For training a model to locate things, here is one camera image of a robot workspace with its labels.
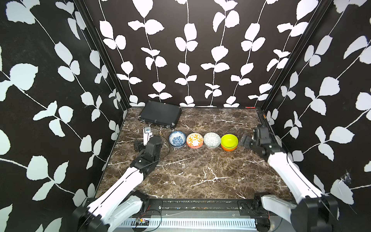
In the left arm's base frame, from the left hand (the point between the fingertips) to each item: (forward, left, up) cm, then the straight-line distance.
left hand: (147, 135), depth 79 cm
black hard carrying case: (+30, -3, -15) cm, 34 cm away
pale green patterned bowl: (+6, -40, -17) cm, 44 cm away
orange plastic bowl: (-2, -49, -17) cm, 51 cm away
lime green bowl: (+3, -51, -15) cm, 53 cm away
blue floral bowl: (+8, -16, -17) cm, 25 cm away
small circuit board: (-38, +2, -20) cm, 43 cm away
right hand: (-1, -58, -5) cm, 58 cm away
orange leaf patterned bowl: (+6, -28, -18) cm, 34 cm away
